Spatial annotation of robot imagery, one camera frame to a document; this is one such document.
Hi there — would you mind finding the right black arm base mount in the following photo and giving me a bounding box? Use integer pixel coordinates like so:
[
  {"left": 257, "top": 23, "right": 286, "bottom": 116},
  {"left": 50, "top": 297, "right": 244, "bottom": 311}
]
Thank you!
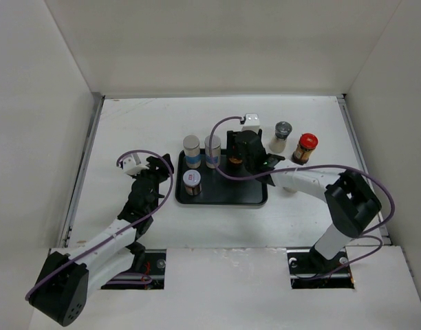
[{"left": 287, "top": 250, "right": 354, "bottom": 289}]

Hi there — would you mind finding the grey lid seasoning jar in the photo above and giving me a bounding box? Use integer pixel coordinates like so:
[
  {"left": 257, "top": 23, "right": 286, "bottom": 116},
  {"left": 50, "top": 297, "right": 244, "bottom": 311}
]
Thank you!
[{"left": 269, "top": 121, "right": 292, "bottom": 153}]

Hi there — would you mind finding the black cap white bottle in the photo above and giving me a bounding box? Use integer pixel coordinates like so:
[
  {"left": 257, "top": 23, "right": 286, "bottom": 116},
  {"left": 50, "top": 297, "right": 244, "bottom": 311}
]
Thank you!
[{"left": 283, "top": 187, "right": 298, "bottom": 193}]

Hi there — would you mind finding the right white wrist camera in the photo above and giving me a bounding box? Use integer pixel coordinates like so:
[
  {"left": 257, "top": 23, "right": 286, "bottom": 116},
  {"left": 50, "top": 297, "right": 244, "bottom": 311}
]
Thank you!
[{"left": 240, "top": 113, "right": 261, "bottom": 133}]

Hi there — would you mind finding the red lid chili jar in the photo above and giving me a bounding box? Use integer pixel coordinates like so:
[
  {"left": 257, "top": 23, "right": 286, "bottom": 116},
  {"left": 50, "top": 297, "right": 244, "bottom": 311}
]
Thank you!
[{"left": 227, "top": 153, "right": 243, "bottom": 170}]

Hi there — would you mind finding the black rectangular tray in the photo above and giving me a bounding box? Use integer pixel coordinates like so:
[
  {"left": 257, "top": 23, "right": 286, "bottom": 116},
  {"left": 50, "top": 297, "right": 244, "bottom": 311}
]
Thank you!
[{"left": 175, "top": 149, "right": 268, "bottom": 206}]

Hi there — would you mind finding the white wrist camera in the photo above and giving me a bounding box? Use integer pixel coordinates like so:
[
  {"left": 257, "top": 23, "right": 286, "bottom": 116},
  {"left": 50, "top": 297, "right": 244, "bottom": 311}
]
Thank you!
[
  {"left": 116, "top": 153, "right": 149, "bottom": 176},
  {"left": 240, "top": 113, "right": 261, "bottom": 133}
]

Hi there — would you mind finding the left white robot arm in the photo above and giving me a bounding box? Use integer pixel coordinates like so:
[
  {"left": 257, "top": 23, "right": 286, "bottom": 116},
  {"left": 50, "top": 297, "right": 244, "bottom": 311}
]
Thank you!
[{"left": 25, "top": 150, "right": 174, "bottom": 327}]

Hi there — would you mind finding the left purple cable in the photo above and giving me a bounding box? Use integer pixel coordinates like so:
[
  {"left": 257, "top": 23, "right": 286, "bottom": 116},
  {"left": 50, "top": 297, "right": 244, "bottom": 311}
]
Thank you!
[{"left": 24, "top": 149, "right": 175, "bottom": 302}]

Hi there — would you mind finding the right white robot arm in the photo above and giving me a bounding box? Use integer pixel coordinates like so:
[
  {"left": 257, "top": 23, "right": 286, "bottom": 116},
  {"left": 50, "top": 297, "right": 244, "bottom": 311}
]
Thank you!
[{"left": 234, "top": 130, "right": 382, "bottom": 272}]

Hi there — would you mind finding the small dark spice jar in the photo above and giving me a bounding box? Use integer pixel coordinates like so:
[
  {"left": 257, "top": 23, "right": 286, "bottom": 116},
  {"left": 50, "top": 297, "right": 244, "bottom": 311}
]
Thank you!
[{"left": 182, "top": 169, "right": 202, "bottom": 196}]

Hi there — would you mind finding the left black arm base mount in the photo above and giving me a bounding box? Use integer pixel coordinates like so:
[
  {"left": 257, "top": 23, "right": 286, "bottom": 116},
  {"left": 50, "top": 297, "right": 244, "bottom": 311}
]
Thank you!
[{"left": 101, "top": 242, "right": 167, "bottom": 290}]

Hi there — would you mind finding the red lid sauce jar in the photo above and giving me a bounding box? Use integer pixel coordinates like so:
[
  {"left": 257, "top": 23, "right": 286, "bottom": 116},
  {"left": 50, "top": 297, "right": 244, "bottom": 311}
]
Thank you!
[{"left": 292, "top": 133, "right": 319, "bottom": 165}]

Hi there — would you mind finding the blue label sago bottle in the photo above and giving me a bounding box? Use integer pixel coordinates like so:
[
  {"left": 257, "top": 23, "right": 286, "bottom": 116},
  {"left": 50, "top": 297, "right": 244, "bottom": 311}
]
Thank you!
[
  {"left": 204, "top": 135, "right": 221, "bottom": 169},
  {"left": 183, "top": 135, "right": 201, "bottom": 169}
]

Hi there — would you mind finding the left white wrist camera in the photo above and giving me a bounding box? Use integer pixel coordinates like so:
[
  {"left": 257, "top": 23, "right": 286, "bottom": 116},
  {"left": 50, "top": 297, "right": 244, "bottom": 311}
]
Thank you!
[{"left": 116, "top": 153, "right": 149, "bottom": 176}]

